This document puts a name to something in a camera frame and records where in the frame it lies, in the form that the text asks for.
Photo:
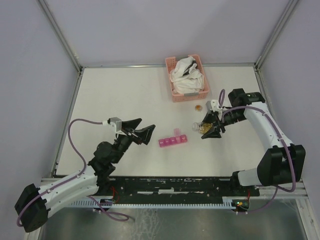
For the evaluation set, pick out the white cloth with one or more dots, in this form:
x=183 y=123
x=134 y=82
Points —
x=186 y=78

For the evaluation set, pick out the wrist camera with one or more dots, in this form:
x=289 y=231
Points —
x=213 y=106
x=115 y=124

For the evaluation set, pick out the white cable duct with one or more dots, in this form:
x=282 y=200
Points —
x=89 y=203

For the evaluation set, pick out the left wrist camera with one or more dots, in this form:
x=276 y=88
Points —
x=115 y=124

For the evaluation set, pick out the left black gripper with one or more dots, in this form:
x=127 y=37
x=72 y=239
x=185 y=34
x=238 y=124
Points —
x=143 y=134

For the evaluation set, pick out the glass pill bottle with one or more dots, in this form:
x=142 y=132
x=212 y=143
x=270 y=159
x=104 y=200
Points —
x=201 y=127

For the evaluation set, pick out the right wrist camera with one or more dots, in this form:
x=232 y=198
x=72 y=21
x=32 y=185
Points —
x=213 y=106

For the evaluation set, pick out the pink plastic basket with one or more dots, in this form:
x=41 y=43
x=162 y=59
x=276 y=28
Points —
x=171 y=64

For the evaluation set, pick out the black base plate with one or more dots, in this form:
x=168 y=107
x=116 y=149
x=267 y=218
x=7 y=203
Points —
x=172 y=190

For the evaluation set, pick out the pink pill organizer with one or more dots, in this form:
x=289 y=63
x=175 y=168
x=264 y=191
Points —
x=177 y=139

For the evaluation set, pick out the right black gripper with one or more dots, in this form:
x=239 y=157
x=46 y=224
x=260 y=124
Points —
x=214 y=133

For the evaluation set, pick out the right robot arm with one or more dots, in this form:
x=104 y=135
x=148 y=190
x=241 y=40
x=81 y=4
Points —
x=282 y=163

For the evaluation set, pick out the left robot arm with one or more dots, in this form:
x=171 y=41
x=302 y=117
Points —
x=36 y=205

